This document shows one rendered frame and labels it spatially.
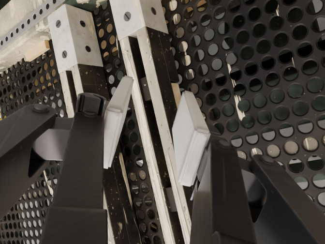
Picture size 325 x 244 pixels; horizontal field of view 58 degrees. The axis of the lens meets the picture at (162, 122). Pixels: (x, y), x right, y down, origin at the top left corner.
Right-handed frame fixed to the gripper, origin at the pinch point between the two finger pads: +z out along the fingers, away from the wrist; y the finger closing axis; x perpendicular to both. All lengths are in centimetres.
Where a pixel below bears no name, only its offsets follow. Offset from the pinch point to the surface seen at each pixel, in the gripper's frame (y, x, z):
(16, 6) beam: -35, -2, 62
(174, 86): 4.6, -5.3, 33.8
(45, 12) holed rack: -25, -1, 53
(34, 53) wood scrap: -29, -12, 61
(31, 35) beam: -29, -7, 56
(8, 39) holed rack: -35, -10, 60
